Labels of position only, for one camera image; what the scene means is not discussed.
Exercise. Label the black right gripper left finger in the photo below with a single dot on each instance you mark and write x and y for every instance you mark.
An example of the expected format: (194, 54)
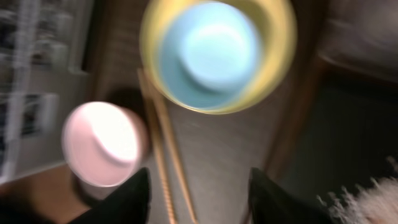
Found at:
(129, 203)

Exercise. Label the brown serving tray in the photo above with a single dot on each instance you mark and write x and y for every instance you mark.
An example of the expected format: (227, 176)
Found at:
(217, 150)

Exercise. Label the clear plastic waste bin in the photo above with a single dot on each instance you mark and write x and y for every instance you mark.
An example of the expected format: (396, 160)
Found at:
(361, 35)

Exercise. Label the grey dishwasher rack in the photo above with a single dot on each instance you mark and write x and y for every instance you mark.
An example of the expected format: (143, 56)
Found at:
(43, 46)

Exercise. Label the rice grains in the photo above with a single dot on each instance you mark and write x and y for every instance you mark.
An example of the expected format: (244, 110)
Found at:
(375, 205)

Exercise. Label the light blue bowl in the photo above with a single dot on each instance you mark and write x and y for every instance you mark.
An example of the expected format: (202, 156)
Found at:
(209, 55)

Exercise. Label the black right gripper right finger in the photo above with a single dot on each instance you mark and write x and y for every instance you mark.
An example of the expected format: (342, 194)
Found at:
(270, 204)

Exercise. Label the pink white bowl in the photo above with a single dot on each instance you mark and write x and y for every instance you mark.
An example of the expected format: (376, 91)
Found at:
(104, 144)

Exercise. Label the wooden chopstick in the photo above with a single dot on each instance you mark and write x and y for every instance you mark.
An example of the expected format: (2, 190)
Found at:
(156, 138)
(172, 144)

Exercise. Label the yellow plate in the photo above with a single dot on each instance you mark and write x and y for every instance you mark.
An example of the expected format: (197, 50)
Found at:
(274, 22)

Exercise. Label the black plastic tray bin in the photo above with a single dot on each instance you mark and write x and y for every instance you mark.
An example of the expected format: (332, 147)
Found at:
(350, 131)

